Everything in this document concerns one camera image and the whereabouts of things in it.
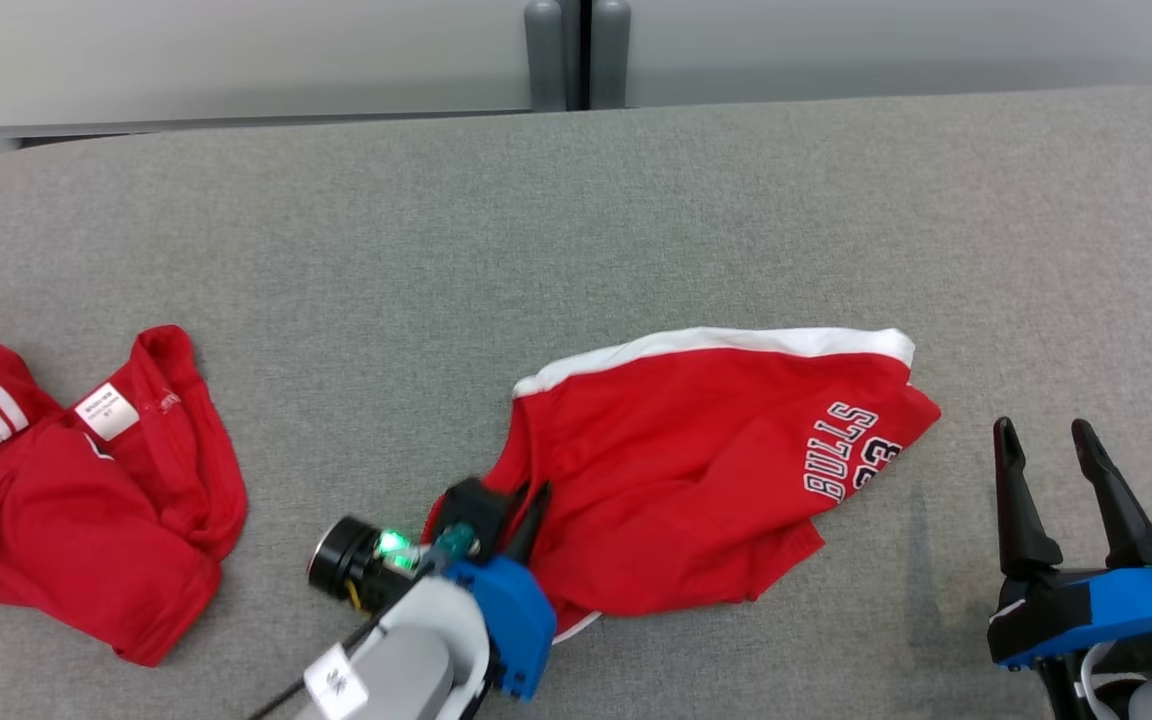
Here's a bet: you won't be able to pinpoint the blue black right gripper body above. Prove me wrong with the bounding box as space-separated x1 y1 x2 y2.
986 563 1152 671

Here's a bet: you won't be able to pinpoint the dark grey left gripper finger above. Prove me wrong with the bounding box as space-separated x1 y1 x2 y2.
502 482 552 564

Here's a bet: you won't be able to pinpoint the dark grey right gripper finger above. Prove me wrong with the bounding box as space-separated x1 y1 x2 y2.
1072 419 1152 570
992 417 1065 582

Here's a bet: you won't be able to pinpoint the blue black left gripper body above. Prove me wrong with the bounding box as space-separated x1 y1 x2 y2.
446 553 558 701

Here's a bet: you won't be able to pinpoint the red Bulls shorts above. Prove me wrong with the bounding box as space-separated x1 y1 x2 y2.
423 326 943 646

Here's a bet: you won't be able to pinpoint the red white Bulls jersey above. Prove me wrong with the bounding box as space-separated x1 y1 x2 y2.
0 318 249 668

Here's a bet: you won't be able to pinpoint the teal plug left camera cable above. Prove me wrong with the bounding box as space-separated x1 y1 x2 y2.
246 522 482 720

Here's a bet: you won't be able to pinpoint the grey partition frame post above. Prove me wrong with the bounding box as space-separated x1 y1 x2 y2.
590 0 633 109
524 0 567 113

